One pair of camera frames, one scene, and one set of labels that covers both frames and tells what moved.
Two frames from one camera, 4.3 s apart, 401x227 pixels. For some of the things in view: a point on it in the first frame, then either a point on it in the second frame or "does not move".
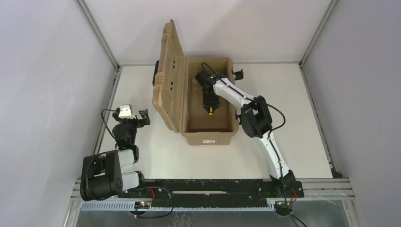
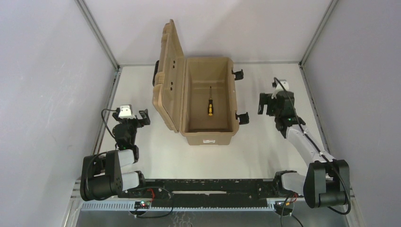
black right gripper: x=210 y=105 to x=271 y=104
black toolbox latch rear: x=239 y=75 does not move
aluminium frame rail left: x=84 y=7 does not move
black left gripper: x=131 y=120 does not move
